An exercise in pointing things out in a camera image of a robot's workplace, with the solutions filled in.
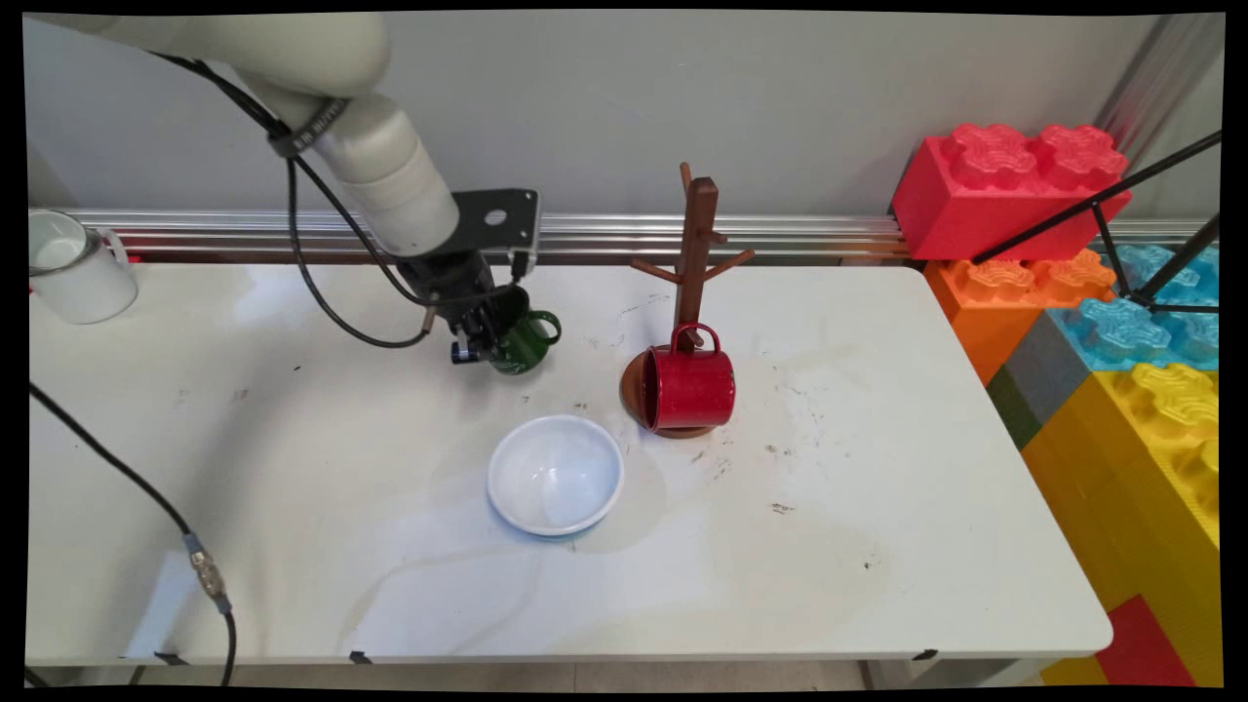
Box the thin black camera cable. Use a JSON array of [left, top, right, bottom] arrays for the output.
[[291, 151, 523, 308]]

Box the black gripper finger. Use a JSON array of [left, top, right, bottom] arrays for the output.
[[450, 307, 493, 365], [487, 286, 529, 337]]

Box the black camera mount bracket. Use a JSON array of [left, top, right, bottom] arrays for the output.
[[444, 188, 540, 256]]

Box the large yellow toy block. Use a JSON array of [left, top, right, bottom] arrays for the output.
[[1019, 363, 1222, 688]]

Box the white enamel mug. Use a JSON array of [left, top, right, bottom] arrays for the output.
[[27, 209, 138, 326]]

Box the aluminium corner post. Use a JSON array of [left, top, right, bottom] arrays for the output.
[[1094, 15, 1225, 157]]

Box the black tripod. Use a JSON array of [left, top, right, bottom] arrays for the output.
[[972, 130, 1223, 315]]

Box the black cable with metal connector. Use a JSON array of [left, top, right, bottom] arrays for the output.
[[29, 382, 238, 688]]

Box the large green toy block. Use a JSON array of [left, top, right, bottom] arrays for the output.
[[985, 366, 1042, 451]]

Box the thick black gripper cable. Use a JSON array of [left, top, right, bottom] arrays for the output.
[[156, 54, 437, 349]]

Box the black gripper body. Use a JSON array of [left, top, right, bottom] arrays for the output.
[[398, 249, 493, 328]]

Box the brown wooden mug tree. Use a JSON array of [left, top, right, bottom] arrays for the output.
[[620, 162, 757, 440]]

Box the green enamel mug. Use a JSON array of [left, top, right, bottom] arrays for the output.
[[486, 308, 563, 376]]

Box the large orange toy block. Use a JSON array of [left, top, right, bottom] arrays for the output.
[[923, 249, 1117, 386]]

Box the white bowl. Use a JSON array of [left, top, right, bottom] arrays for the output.
[[487, 414, 626, 538]]

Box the large red toy block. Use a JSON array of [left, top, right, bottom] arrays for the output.
[[891, 123, 1134, 262]]

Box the black velcro strap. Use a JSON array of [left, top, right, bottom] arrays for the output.
[[268, 97, 350, 159]]

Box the red enamel mug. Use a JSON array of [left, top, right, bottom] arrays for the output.
[[639, 322, 736, 432]]

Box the aluminium wall rail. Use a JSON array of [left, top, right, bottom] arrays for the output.
[[29, 208, 1220, 262]]

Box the large blue toy block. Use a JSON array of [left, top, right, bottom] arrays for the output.
[[1111, 244, 1220, 308], [1048, 297, 1220, 371]]

